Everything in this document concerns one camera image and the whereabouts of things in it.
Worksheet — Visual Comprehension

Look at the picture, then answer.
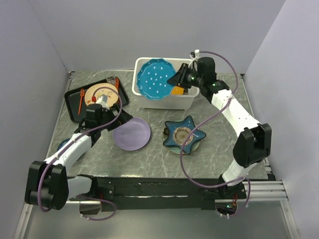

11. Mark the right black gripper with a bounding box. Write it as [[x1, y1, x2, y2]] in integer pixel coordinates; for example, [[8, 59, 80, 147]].
[[167, 63, 204, 90]]

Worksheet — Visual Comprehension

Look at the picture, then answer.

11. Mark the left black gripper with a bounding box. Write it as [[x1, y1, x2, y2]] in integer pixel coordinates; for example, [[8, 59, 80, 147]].
[[98, 103, 133, 131]]

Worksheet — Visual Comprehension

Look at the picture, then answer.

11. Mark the yellow polka dot plate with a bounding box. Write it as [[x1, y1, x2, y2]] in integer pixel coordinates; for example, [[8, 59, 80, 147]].
[[171, 86, 187, 95]]

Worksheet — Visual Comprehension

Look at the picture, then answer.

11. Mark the purple plastic plate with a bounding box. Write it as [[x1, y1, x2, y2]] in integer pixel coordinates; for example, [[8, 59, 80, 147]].
[[113, 118, 151, 151]]

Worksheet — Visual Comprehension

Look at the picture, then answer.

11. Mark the blue polka dot plate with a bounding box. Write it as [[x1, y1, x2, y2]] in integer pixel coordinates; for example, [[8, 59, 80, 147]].
[[137, 58, 176, 100]]

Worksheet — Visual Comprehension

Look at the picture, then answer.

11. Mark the blue star shaped dish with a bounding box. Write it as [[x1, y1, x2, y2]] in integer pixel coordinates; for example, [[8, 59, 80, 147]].
[[162, 115, 207, 155]]

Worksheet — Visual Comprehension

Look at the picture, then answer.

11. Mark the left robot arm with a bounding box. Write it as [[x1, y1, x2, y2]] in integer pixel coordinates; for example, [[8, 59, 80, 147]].
[[24, 104, 133, 212]]

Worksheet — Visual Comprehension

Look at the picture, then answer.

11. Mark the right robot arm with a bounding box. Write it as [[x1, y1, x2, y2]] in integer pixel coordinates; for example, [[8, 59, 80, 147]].
[[167, 57, 272, 198]]

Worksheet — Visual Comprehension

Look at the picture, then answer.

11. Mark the white plastic bin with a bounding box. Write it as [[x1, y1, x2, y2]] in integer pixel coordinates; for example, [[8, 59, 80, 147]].
[[132, 57, 199, 110]]

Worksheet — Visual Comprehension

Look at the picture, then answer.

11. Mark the beige bird plate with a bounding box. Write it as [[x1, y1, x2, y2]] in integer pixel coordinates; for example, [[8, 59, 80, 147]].
[[84, 83, 119, 109]]

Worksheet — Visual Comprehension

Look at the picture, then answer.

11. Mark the orange plastic utensil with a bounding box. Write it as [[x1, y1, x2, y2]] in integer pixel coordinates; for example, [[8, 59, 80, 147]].
[[115, 77, 120, 90]]

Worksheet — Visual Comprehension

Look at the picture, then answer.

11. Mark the clear glass cup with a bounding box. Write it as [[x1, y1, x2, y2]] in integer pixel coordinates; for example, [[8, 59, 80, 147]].
[[106, 76, 117, 85]]

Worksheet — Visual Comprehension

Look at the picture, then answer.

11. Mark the orange plastic fork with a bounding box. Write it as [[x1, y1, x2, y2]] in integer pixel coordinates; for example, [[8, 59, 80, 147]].
[[78, 89, 85, 115]]

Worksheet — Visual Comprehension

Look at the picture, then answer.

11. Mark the black plastic tray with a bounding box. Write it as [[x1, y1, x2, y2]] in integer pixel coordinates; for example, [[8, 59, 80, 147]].
[[64, 77, 130, 123]]

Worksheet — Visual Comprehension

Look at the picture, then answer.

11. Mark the blue white patterned bowl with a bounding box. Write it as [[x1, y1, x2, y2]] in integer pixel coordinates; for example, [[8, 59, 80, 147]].
[[57, 138, 70, 151]]

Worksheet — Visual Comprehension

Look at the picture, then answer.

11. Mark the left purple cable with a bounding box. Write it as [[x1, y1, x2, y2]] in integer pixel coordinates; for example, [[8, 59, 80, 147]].
[[37, 87, 123, 222]]

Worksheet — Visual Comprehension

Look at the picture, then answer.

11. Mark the purple cable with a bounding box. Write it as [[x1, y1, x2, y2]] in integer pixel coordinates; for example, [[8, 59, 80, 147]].
[[179, 50, 251, 217], [37, 87, 123, 222]]

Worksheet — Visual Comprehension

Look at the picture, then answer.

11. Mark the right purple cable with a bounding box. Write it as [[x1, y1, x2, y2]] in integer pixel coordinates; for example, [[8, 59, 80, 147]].
[[179, 50, 251, 217]]

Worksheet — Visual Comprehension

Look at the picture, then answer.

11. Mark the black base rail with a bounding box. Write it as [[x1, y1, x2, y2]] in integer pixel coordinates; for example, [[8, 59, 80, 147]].
[[68, 175, 252, 215]]

